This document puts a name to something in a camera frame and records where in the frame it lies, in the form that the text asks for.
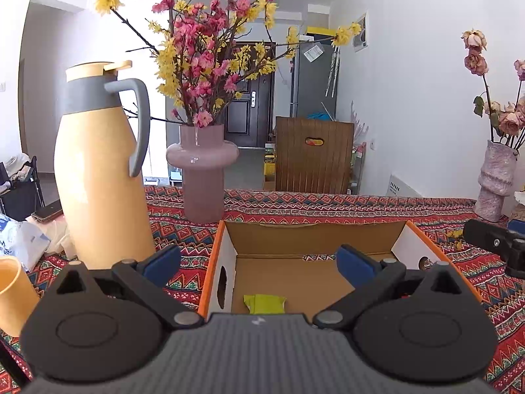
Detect green snack bar packet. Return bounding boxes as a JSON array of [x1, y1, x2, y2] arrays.
[[243, 295, 286, 315]]

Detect textured lilac vase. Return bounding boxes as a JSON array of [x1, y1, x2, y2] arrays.
[[474, 141, 519, 222]]

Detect patterned red tablecloth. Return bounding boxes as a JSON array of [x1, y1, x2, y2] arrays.
[[1, 187, 524, 393]]

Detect yellow thermos jug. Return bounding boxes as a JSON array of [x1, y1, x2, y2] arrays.
[[54, 60, 155, 270]]

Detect red orange cardboard box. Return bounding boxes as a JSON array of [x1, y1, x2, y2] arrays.
[[197, 219, 483, 318]]

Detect dried pink roses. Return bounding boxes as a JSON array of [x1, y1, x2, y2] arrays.
[[461, 29, 524, 152]]

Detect white blue plastic bag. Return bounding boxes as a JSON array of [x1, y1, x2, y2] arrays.
[[0, 214, 51, 271]]

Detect yellow ceramic mug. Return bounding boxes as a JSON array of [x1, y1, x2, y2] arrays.
[[0, 256, 39, 337]]

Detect brown wooden chair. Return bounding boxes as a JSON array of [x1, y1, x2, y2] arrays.
[[275, 118, 354, 194]]

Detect pink glass vase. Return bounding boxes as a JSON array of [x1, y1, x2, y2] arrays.
[[166, 124, 240, 224]]

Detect dark brown entry door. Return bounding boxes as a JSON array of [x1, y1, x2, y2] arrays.
[[222, 41, 277, 149]]

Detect grey refrigerator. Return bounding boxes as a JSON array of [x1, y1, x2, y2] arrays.
[[290, 40, 337, 121]]

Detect yellow box atop fridge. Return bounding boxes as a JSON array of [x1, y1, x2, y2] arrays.
[[305, 26, 335, 36]]

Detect pink yellow blossom branches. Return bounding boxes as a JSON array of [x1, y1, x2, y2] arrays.
[[92, 0, 364, 128]]

